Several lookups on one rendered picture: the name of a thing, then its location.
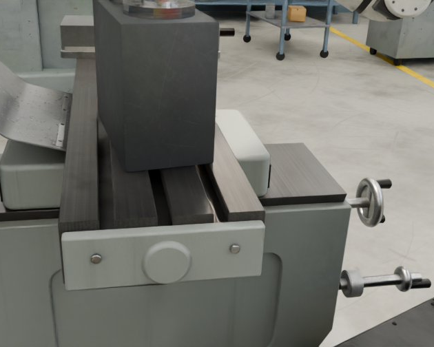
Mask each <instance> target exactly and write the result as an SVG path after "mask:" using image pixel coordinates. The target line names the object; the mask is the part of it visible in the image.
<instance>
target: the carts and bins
mask: <svg viewBox="0 0 434 347"><path fill-rule="evenodd" d="M287 1H288V0H283V3H282V10H275V3H266V10H265V11H251V0H247V11H246V13H247V18H246V30H245V35H244V37H243V41H244V42H246V43H248V42H250V40H251V37H250V35H249V26H250V16H253V17H256V18H258V19H261V20H263V21H266V22H267V23H270V24H272V25H274V26H277V27H279V28H280V42H279V50H278V53H277V54H276V58H277V59H278V60H279V61H282V60H283V59H284V58H285V53H283V47H284V40H286V41H288V40H290V38H291V35H290V33H289V30H290V28H325V31H324V41H323V48H322V50H321V52H320V56H321V57H322V58H327V57H328V55H329V52H328V51H327V45H328V39H329V28H330V27H331V25H330V22H331V11H332V5H333V0H329V1H328V7H327V18H326V23H324V22H321V21H318V20H316V19H312V18H310V17H307V16H306V10H307V9H306V8H304V7H303V6H293V5H292V0H289V1H288V9H287ZM285 29H286V32H285Z"/></svg>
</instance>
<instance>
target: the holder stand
mask: <svg viewBox="0 0 434 347"><path fill-rule="evenodd" d="M92 3H93V17H94V44H95V58H96V84H97V98H98V113H99V118H100V119H101V122H102V124H103V126H104V128H105V130H106V132H107V135H108V136H109V138H110V141H111V143H112V145H113V147H114V149H115V151H116V154H117V156H118V158H119V160H120V162H121V164H122V166H123V168H124V170H125V172H132V171H145V170H152V169H164V168H171V167H184V166H190V165H203V164H209V163H213V162H214V140H215V122H216V90H217V72H218V40H219V22H218V21H217V20H215V19H213V18H211V17H210V16H208V15H206V14H205V13H203V12H201V11H200V10H197V9H195V7H196V4H195V3H194V2H193V1H189V0H178V3H177V4H174V5H166V6H159V5H149V4H144V3H141V2H140V0H92Z"/></svg>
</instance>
